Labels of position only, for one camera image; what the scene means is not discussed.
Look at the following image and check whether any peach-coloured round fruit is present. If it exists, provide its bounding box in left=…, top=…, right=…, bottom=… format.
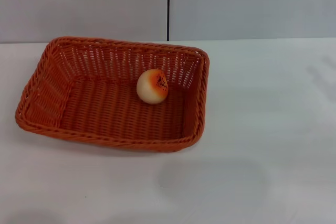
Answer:
left=136, top=68, right=169, bottom=105

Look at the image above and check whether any orange woven plastic basket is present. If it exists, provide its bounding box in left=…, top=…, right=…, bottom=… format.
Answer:
left=14, top=36, right=211, bottom=154

